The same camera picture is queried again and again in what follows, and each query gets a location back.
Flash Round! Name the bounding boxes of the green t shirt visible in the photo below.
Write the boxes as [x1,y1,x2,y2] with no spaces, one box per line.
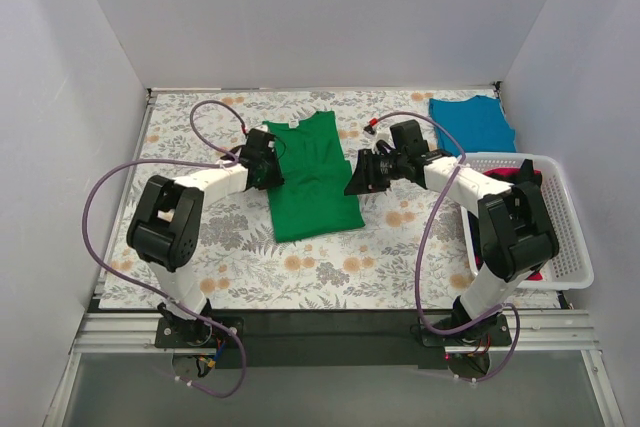
[264,111,365,243]

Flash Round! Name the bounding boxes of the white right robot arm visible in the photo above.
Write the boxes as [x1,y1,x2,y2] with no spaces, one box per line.
[344,120,559,345]

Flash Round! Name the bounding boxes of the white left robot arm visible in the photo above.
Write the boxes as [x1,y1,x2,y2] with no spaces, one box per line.
[127,127,284,347]

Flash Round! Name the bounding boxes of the floral table cloth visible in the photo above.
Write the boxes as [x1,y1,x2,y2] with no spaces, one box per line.
[122,90,473,309]

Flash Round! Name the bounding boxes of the folded blue t shirt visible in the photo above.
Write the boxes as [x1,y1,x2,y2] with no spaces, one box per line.
[428,95,516,153]

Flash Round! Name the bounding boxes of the red t shirt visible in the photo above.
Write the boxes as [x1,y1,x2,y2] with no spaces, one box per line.
[472,168,544,282]

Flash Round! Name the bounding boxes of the black t shirt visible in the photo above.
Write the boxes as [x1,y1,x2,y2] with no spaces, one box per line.
[474,158,544,268]

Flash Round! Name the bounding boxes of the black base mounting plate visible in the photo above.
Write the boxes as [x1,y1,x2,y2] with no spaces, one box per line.
[154,310,512,371]

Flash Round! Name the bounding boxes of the white plastic laundry basket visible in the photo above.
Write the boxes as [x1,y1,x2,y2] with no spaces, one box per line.
[466,152,594,291]

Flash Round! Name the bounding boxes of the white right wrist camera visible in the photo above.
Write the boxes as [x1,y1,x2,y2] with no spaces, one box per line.
[363,126,390,149]

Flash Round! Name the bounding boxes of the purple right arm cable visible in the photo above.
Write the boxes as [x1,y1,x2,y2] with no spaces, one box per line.
[367,111,521,384]

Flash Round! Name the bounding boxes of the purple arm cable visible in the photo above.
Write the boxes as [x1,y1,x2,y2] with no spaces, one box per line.
[367,111,521,384]
[82,100,248,398]

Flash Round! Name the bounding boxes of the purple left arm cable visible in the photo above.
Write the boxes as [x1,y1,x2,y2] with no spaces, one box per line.
[82,100,248,398]

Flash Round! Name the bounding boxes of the aluminium frame rail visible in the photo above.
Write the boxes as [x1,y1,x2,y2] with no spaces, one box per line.
[73,309,601,353]

